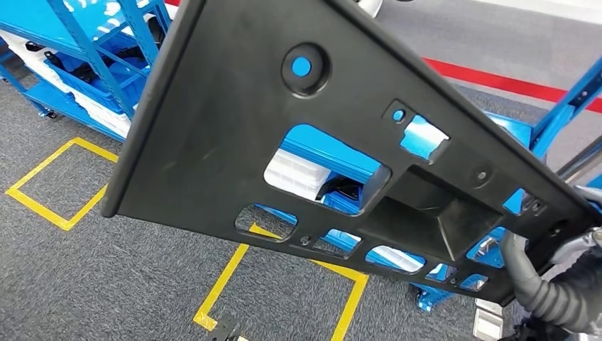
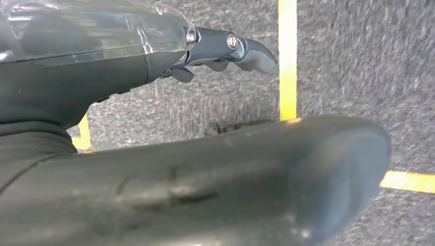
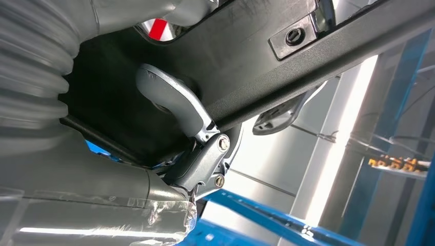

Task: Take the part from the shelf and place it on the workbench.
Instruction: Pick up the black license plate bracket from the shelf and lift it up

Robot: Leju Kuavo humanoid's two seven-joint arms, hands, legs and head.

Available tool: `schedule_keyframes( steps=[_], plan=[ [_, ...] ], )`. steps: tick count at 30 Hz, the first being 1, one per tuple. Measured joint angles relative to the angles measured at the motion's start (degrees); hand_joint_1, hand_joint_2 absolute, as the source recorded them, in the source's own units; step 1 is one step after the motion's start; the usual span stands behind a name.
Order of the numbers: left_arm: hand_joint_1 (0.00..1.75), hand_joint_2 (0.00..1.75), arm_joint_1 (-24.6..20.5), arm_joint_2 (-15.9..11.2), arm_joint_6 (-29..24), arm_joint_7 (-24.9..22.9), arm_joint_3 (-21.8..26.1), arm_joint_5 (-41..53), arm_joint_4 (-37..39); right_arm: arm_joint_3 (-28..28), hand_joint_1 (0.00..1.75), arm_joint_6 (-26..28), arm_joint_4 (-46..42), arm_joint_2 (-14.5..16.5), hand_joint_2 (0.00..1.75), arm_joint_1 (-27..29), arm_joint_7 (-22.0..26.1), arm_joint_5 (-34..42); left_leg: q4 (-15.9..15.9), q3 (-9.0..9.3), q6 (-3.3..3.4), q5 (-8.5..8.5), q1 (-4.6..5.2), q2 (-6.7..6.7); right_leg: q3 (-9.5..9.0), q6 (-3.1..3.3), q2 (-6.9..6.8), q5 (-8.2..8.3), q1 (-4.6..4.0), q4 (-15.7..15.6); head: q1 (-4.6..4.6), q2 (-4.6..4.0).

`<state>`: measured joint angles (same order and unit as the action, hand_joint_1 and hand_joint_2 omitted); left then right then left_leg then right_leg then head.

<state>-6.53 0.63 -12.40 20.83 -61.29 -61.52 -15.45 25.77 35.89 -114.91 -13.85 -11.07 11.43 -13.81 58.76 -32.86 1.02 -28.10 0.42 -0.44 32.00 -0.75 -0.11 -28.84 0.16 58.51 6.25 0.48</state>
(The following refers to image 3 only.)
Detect blue metal rack with worktop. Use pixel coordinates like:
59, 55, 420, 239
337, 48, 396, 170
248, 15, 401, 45
85, 139, 435, 246

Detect red barrier belt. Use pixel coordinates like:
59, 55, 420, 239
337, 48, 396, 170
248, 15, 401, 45
149, 18, 170, 40

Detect yellow orange small items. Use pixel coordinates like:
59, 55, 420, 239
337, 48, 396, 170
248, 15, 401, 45
368, 154, 429, 179

